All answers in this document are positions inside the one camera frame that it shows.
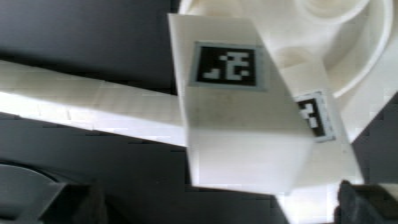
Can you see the white front fence bar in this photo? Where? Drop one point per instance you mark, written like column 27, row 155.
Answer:
column 89, row 104

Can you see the white right fence bar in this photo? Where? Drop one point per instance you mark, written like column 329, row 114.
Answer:
column 309, row 204

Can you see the white round stool seat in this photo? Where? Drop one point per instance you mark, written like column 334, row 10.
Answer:
column 340, row 28

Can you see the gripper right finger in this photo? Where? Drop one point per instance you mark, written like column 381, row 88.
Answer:
column 366, row 204

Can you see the white fence bar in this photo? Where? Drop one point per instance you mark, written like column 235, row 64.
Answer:
column 89, row 104
column 309, row 204

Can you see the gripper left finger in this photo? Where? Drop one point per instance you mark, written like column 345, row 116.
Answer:
column 70, row 204

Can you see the white stool leg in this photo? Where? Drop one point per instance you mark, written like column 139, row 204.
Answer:
column 265, row 142

